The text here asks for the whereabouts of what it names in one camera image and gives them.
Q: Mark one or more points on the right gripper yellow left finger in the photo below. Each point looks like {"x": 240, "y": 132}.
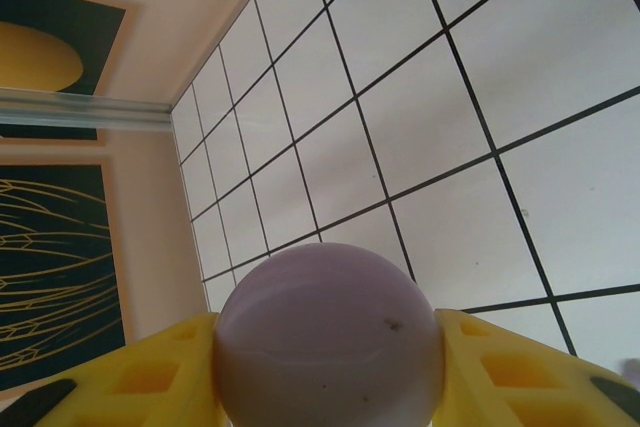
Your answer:
{"x": 125, "y": 377}

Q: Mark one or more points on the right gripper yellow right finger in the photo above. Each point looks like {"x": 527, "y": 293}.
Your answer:
{"x": 540, "y": 377}

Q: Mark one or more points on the purple round earbud charging case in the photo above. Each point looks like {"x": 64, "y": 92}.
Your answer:
{"x": 330, "y": 332}

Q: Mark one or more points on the left aluminium corner post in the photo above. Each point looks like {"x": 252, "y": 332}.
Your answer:
{"x": 85, "y": 112}

